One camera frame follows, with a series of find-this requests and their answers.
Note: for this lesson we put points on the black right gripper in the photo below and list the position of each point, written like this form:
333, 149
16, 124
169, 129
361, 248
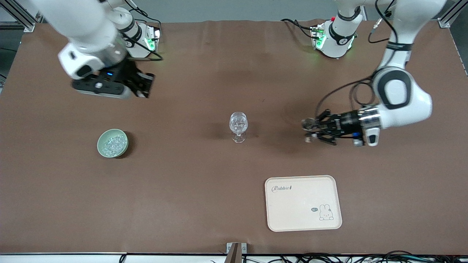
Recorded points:
128, 73

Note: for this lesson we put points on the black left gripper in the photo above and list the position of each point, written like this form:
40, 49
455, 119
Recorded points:
346, 123

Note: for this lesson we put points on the steel double jigger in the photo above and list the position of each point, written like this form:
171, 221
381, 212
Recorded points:
309, 124

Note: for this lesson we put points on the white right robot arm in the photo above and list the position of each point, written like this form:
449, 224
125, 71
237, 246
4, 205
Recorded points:
84, 29

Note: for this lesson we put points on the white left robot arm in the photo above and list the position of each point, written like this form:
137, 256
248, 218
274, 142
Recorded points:
406, 106

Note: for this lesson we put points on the clear ice cube pile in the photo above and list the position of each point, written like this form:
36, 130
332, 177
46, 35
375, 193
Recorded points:
114, 144

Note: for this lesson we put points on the clear wine glass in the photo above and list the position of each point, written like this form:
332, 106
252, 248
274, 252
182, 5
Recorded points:
238, 124

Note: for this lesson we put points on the brown table cover mat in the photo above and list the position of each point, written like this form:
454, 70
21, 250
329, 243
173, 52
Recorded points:
182, 109

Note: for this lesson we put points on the green ceramic bowl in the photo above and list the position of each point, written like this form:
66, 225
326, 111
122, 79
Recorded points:
100, 147

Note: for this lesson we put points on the cream rabbit print tray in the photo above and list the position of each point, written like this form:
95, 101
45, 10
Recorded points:
299, 204

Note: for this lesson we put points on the aluminium frame profile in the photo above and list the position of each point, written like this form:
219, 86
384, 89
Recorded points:
27, 26
444, 22

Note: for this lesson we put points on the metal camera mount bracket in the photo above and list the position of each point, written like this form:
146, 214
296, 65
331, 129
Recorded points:
236, 254

